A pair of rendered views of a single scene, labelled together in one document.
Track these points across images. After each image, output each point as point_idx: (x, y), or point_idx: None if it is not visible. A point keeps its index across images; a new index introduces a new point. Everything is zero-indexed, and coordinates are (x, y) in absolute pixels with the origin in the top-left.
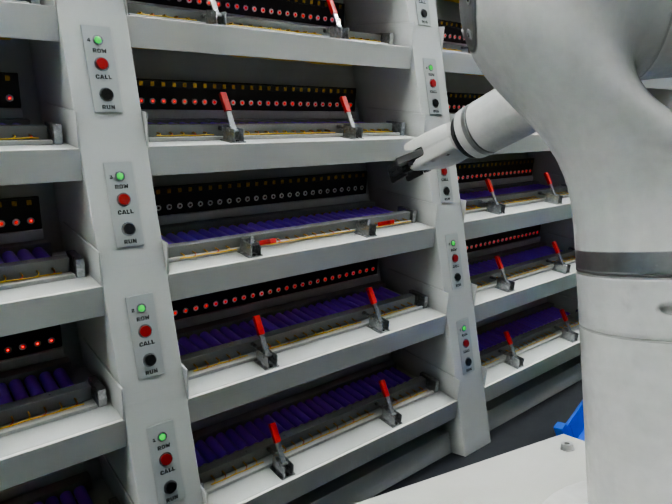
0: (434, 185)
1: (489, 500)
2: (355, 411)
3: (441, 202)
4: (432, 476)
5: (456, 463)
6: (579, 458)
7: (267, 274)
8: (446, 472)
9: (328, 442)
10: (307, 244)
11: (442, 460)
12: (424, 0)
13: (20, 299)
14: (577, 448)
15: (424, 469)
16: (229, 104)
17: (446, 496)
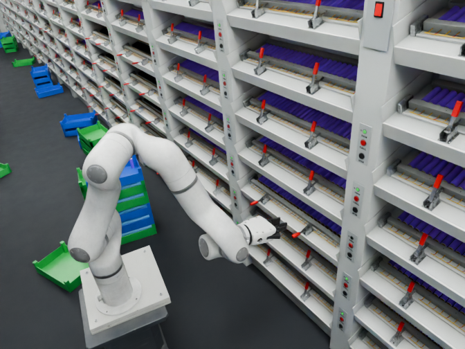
0: (342, 246)
1: (145, 274)
2: (303, 280)
3: (344, 256)
4: (311, 329)
5: (322, 342)
6: (155, 294)
7: (265, 210)
8: (313, 336)
9: (286, 274)
10: (283, 214)
11: (327, 336)
12: (365, 147)
13: (218, 172)
14: (160, 296)
15: (318, 327)
16: (264, 150)
17: (149, 269)
